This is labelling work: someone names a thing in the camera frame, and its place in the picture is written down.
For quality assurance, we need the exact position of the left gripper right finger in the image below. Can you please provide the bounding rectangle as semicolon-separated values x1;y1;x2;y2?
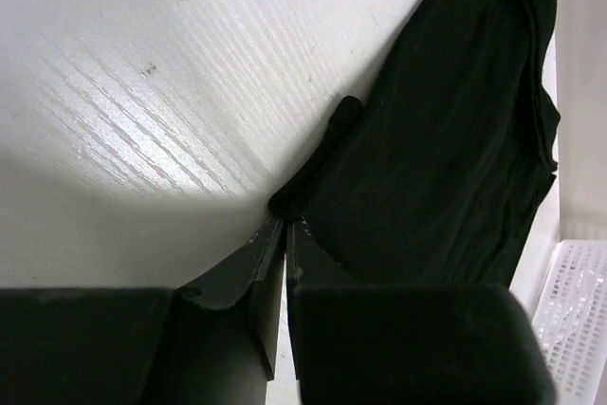
286;222;558;404

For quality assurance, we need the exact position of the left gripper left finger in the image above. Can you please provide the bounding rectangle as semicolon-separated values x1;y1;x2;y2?
1;218;284;404

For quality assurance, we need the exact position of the black tank top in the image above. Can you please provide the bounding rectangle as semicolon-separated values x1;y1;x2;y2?
268;0;560;285

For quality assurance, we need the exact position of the white plastic basket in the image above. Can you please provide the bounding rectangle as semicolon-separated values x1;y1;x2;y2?
532;240;606;404

